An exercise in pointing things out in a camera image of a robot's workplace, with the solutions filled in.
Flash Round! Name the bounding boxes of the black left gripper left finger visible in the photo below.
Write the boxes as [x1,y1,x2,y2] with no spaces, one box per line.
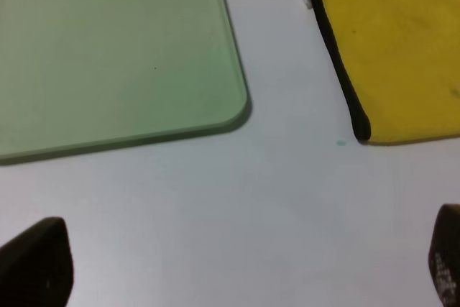
[1,217,74,306]

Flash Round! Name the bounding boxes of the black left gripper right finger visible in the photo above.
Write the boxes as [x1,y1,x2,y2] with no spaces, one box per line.
[428,204,459,307]

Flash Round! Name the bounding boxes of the yellow towel with black trim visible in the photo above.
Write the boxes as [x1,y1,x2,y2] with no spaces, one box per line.
[310,0,459,145]

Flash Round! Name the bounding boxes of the light green plastic tray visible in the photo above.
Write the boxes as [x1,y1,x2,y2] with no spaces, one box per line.
[1,0,250,164]

